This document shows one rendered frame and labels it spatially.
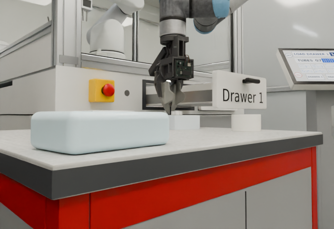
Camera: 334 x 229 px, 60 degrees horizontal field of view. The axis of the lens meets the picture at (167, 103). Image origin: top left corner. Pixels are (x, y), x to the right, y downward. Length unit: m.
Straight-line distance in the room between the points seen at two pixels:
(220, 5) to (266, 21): 2.10
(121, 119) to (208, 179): 0.15
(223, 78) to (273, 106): 1.92
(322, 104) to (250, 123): 1.20
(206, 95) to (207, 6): 0.26
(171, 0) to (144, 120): 0.53
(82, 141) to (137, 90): 0.77
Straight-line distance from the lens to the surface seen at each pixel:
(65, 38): 0.94
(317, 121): 1.86
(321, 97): 1.87
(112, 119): 0.32
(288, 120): 2.71
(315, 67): 1.84
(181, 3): 0.83
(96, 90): 0.91
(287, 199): 0.63
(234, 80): 0.91
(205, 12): 0.84
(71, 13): 0.97
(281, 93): 2.74
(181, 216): 0.38
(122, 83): 1.02
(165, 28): 0.81
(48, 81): 0.96
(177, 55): 0.77
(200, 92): 0.90
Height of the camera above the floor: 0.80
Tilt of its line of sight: 2 degrees up
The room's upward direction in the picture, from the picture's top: straight up
